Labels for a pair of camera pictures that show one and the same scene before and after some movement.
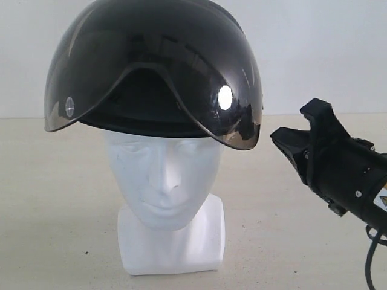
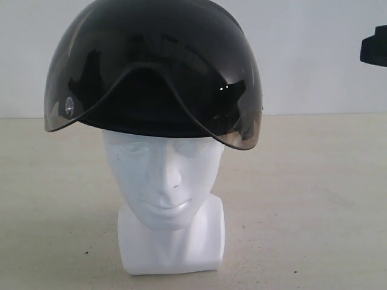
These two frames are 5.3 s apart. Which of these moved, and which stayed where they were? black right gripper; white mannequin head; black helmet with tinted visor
Moved: black right gripper
Stayed: black helmet with tinted visor; white mannequin head
